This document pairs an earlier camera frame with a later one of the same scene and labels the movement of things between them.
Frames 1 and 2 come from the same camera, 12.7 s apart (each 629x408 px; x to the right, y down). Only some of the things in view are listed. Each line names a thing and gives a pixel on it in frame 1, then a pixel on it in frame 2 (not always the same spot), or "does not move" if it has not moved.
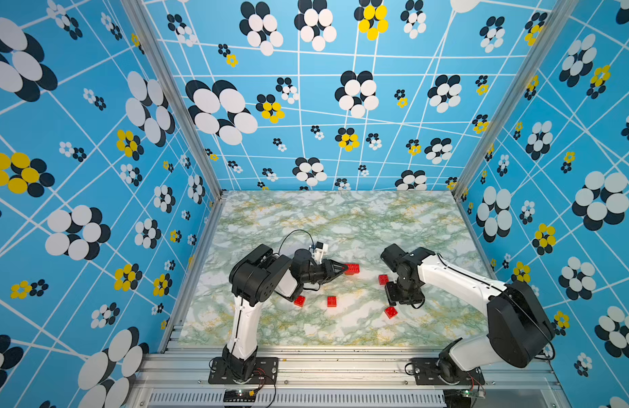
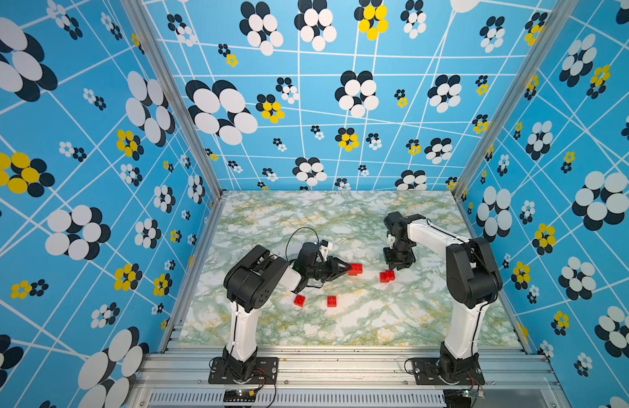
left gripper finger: [330, 278] does not move
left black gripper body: [317, 274] does not move
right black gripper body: [399, 294] -> [399, 255]
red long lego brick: [352, 269] does not move
